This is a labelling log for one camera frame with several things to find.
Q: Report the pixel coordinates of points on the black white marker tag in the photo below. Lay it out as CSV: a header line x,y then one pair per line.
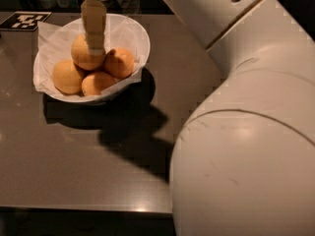
x,y
23,21

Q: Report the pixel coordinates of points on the white paper liner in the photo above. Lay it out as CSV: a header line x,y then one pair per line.
x,y
52,46

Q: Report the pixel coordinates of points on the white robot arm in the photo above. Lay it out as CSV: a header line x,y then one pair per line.
x,y
244,162

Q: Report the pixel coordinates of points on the white bowl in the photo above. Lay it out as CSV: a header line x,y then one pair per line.
x,y
141,40

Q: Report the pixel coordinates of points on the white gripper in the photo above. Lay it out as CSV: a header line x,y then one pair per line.
x,y
94,15

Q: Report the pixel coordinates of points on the orange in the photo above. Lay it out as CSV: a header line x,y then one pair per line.
x,y
96,82
68,77
119,63
84,57

